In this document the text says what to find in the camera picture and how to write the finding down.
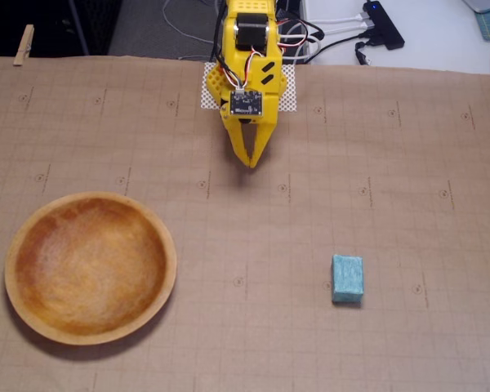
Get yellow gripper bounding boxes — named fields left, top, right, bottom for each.
left=218, top=52, right=286, bottom=169

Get blue block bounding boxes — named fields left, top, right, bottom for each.
left=330, top=253, right=366, bottom=305

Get yellow lattice robot base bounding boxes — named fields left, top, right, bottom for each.
left=206, top=65, right=289, bottom=110

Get round wooden bowl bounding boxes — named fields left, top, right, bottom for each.
left=3, top=191, right=178, bottom=347

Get white perforated pad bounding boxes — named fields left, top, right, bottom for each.
left=199, top=62, right=298, bottom=113

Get brown grid paper mat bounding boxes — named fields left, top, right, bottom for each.
left=0, top=55, right=490, bottom=392

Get black USB hub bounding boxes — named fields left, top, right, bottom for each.
left=361, top=0, right=406, bottom=51

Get black furniture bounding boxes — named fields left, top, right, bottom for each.
left=0, top=0, right=122, bottom=57

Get wooden clothespin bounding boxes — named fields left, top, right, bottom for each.
left=12, top=24, right=35, bottom=67

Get black camera circuit board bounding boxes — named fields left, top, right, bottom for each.
left=229, top=89, right=265, bottom=118

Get red white black servo wires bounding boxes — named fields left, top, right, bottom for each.
left=219, top=18, right=326, bottom=91

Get black camera cable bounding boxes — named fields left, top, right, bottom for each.
left=211, top=0, right=229, bottom=71

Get thin white floor cable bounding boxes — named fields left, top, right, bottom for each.
left=161, top=0, right=220, bottom=61

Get black USB cable with plug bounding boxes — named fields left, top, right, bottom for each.
left=310, top=34, right=373, bottom=67

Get white USB cable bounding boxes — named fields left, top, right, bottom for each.
left=305, top=13, right=368, bottom=25
left=310, top=22, right=372, bottom=38

